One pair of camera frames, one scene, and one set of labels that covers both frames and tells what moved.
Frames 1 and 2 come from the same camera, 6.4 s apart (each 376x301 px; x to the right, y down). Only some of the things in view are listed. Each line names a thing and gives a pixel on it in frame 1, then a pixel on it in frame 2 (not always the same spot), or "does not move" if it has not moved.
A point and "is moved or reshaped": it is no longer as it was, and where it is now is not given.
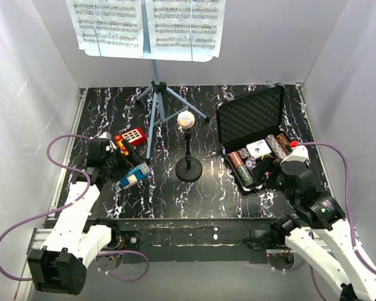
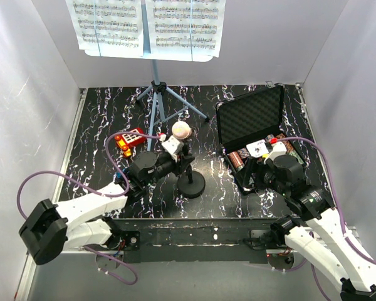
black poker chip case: [251, 135] does not move
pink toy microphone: [185, 119] to [181, 130]
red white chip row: [235, 158] does not move
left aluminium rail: [68, 150] does not move
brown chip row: [284, 142] does not move
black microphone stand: [188, 168] is moved or reshaped
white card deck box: [258, 148] does not move
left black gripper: [135, 159] to [176, 165]
